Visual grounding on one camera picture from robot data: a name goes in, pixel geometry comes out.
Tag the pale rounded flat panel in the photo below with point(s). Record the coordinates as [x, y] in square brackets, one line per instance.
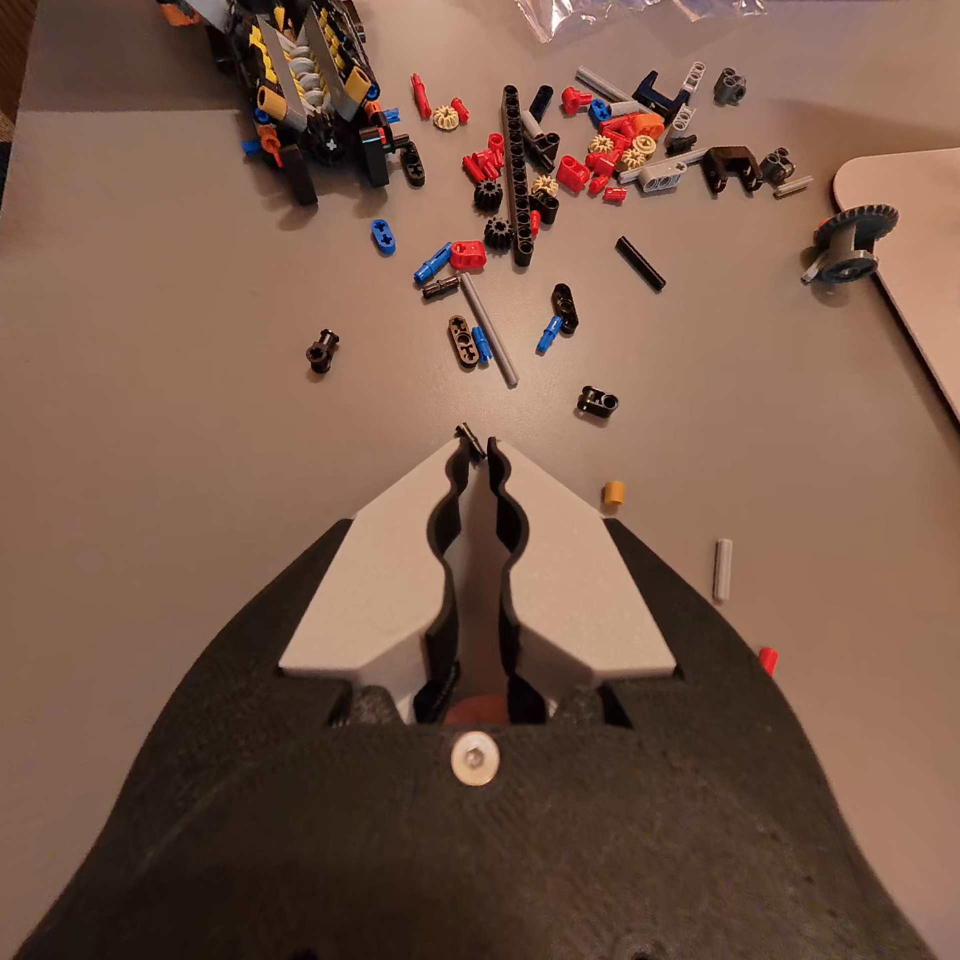
[915, 247]

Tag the black lego bracket piece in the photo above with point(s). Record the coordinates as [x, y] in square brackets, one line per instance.
[731, 163]

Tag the large clear plastic bag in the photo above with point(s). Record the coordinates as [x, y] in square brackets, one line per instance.
[637, 15]

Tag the grey three-hole lego liftarm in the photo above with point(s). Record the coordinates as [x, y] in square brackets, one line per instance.
[664, 176]

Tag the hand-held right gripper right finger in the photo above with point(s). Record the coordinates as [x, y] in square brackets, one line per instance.
[592, 600]

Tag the tiny black lego pin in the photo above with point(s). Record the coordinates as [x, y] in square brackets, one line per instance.
[470, 439]

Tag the long blue lego pin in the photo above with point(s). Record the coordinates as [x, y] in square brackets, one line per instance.
[433, 263]

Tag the red lego axle pin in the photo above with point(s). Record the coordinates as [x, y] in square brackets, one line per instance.
[421, 95]

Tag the dark grey lego connector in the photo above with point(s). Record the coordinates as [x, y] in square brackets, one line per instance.
[729, 85]

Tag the pile of mixed lego pieces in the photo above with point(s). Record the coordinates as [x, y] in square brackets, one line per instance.
[574, 172]

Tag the red lego connector block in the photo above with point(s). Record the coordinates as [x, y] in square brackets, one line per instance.
[468, 255]

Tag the red lego axle tube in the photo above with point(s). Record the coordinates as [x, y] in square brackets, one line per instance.
[768, 660]

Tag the black perpendicular lego connector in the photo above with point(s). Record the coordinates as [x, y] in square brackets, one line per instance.
[598, 401]

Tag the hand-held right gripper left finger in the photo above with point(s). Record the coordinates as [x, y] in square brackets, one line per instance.
[352, 600]

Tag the black three-hole lego liftarm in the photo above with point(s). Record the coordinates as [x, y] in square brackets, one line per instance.
[412, 163]

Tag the black two-hole lego liftarm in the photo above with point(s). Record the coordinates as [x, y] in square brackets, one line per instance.
[565, 307]

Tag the long grey lego axle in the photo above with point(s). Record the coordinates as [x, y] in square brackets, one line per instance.
[489, 330]

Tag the thin grey lego axle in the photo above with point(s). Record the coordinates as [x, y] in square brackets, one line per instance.
[793, 186]

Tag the black lego gear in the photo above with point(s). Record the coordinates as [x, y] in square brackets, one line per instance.
[487, 196]
[498, 234]

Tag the grey lego gear assembly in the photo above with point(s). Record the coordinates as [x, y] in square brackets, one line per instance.
[851, 247]

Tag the lego engine car model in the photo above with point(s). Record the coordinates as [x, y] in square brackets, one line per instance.
[315, 82]

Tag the short grey lego axle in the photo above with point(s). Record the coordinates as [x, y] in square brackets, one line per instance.
[722, 570]

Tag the yellow lego bush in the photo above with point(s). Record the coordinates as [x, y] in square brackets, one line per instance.
[614, 493]

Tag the black lego axle rod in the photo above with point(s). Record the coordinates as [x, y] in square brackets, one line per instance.
[640, 263]

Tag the dark double lego connector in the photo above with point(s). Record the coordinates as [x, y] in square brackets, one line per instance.
[776, 165]

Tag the long black lego beam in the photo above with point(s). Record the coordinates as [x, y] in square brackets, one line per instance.
[516, 172]

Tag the black lego friction pin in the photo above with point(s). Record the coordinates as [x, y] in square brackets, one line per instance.
[440, 286]

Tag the tan lego bevel gear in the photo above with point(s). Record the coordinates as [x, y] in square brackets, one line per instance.
[448, 116]

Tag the short red lego pin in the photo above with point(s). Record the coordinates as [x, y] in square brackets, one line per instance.
[460, 110]

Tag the dark thin lego liftarm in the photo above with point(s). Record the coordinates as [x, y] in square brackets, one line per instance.
[463, 341]

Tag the black lego bush connector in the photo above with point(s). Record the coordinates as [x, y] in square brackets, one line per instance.
[322, 350]

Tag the blue two-hole lego liftarm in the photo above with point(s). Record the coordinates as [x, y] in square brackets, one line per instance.
[383, 236]

